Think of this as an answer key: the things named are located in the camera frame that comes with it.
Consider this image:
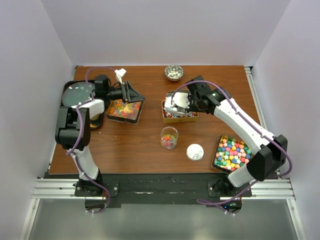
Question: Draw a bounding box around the grey-blue plate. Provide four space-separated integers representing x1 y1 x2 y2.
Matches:
61 81 95 107

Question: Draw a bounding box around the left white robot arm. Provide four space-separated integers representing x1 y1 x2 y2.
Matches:
55 75 145 196

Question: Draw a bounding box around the patterned ceramic bowl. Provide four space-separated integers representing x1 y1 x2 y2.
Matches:
164 64 184 82

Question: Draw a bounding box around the gold tin of candies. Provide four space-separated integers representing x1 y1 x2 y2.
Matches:
161 101 199 124

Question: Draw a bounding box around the white jar lid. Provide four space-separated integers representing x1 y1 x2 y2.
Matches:
186 143 204 161

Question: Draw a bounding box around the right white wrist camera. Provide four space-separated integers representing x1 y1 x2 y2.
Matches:
164 91 191 113

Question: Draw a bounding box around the purple cable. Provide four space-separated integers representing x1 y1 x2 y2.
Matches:
66 66 116 214
171 80 293 209

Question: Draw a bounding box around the black serving tray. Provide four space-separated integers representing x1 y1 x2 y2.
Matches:
68 81 105 130

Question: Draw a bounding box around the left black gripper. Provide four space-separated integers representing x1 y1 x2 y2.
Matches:
106 80 145 104

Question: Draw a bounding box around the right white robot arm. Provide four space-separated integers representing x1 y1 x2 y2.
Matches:
185 76 293 197

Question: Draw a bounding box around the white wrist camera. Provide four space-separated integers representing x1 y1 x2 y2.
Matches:
164 91 191 113
114 68 127 84

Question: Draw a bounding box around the metal scoop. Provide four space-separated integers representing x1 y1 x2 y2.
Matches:
163 90 192 118

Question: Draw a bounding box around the clear plastic jar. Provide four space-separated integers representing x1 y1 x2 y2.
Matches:
160 126 179 150

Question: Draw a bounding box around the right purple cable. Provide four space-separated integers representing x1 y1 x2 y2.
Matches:
171 80 293 209

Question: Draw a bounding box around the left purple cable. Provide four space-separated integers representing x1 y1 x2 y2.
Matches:
66 66 116 214

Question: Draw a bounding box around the tin of translucent star candies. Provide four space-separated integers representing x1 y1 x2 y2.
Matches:
106 99 144 125

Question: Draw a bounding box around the yellow cup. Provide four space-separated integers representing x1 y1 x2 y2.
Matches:
90 114 100 121

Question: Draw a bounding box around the tray of paper stars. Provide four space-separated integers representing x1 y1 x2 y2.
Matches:
211 135 254 173

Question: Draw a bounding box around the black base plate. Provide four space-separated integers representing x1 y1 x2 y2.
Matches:
74 172 253 210

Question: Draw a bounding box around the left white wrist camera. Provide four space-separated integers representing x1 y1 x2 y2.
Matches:
114 68 127 84

